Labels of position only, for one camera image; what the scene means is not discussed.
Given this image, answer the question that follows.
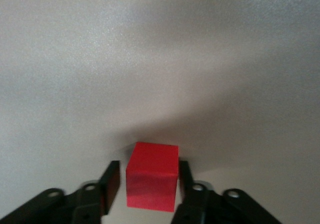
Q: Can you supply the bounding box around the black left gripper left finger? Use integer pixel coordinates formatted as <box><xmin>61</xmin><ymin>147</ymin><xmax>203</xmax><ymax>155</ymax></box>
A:
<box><xmin>0</xmin><ymin>160</ymin><xmax>121</xmax><ymax>224</ymax></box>

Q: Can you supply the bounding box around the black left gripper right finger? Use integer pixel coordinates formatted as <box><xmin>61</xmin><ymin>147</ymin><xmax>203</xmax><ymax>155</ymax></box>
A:
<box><xmin>171</xmin><ymin>160</ymin><xmax>283</xmax><ymax>224</ymax></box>

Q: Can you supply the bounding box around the red cube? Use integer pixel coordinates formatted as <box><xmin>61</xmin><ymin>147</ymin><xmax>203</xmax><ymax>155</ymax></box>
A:
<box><xmin>125</xmin><ymin>141</ymin><xmax>180</xmax><ymax>213</ymax></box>

